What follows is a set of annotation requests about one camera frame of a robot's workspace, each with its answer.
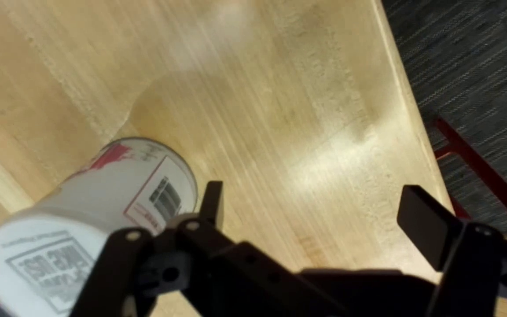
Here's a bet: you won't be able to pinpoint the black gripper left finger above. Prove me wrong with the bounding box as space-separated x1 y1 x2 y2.
198 179 228 236

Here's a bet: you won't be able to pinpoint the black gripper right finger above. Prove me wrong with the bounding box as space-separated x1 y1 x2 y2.
397 183 506 278

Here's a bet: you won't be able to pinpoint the white paper cup container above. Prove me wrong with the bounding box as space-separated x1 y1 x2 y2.
0 135 202 317

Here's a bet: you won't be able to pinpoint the wooden stool red legs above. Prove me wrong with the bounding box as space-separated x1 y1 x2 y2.
432 116 507 236

